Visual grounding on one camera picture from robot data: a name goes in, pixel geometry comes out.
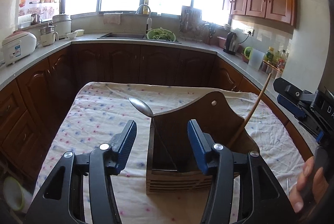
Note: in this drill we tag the green vegetable colander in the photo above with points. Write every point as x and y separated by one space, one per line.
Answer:
161 34

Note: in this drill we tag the small white electric pot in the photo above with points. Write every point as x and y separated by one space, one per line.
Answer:
48 35

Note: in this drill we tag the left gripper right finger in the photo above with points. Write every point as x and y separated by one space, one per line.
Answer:
261 196

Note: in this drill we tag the white rice cooker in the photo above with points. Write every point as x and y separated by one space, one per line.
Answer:
18 46

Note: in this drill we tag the hanging dish cloth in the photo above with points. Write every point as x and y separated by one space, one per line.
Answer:
112 18

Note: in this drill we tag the dish soap bottle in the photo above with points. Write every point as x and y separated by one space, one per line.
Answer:
145 7

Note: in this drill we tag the large white cooker pot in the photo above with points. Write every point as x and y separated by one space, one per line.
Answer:
62 25

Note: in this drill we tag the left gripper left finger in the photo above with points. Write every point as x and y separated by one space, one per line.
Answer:
60 199

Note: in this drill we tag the knife block rack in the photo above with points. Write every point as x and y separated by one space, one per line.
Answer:
190 21

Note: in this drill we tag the kitchen faucet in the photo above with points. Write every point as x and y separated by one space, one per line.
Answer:
149 18

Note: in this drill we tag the translucent plastic pitcher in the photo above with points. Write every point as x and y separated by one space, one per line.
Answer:
256 59

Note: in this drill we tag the wooden chopstick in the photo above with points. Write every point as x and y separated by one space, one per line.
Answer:
246 120

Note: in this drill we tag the green tea bottle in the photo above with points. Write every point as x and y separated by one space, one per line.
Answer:
269 55

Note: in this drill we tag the wooden utensil holder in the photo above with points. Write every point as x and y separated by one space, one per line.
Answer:
176 159

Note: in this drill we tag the long steel spoon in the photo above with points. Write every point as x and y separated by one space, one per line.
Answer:
162 154

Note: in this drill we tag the white dotted tablecloth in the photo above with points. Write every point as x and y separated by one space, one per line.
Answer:
101 110

